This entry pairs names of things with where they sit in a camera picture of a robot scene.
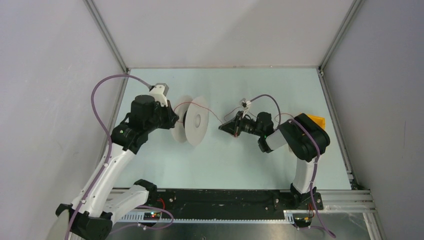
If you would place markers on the grey slotted cable duct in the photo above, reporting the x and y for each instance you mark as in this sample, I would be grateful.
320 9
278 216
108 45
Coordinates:
286 218

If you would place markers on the yellow plastic bin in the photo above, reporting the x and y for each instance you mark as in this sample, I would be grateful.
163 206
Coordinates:
316 120

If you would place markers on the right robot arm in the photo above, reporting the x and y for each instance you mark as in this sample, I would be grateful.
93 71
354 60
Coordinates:
304 137

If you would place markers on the right aluminium frame post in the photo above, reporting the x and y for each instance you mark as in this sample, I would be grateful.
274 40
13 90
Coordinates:
347 21

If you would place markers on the small circuit board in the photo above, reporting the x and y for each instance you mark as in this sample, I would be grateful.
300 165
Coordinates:
152 216
303 219

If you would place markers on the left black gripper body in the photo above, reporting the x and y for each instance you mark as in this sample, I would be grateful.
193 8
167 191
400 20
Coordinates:
162 118

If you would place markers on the left aluminium frame post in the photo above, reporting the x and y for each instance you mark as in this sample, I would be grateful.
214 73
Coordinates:
105 33

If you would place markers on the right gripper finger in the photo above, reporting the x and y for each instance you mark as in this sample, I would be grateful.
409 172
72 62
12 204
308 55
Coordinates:
230 127
229 116

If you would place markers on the white cable spool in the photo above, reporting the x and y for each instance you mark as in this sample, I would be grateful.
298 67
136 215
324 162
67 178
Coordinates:
193 120

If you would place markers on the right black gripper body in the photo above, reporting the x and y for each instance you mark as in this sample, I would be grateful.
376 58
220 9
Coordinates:
246 125

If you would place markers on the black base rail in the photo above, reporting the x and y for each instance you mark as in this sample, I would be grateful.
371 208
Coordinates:
250 204

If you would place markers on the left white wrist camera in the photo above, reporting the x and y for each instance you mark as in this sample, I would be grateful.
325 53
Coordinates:
159 93

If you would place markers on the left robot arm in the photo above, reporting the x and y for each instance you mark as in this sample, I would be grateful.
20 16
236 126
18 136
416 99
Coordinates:
91 214

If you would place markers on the left small circuit board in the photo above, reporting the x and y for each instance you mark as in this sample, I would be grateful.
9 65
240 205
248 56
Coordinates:
152 216

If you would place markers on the right small circuit board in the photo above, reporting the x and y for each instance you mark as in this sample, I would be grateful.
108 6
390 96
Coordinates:
303 219

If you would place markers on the aluminium frame post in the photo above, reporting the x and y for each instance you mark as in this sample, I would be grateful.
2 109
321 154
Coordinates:
105 33
347 21

